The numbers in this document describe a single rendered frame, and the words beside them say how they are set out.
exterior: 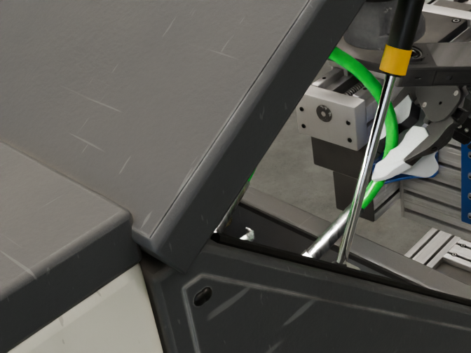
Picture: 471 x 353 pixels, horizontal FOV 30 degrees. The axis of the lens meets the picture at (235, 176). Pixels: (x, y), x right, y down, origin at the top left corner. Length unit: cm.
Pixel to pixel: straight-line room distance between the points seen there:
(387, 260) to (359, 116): 37
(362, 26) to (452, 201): 37
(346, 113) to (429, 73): 65
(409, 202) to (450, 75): 85
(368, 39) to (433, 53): 69
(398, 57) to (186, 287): 24
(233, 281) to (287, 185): 259
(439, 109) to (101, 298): 56
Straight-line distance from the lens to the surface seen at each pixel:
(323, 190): 307
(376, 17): 161
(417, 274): 123
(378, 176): 99
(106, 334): 48
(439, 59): 92
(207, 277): 51
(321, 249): 101
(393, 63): 63
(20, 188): 49
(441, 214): 172
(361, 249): 128
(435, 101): 96
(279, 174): 318
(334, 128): 158
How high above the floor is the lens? 175
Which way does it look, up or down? 33 degrees down
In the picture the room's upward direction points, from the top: 10 degrees counter-clockwise
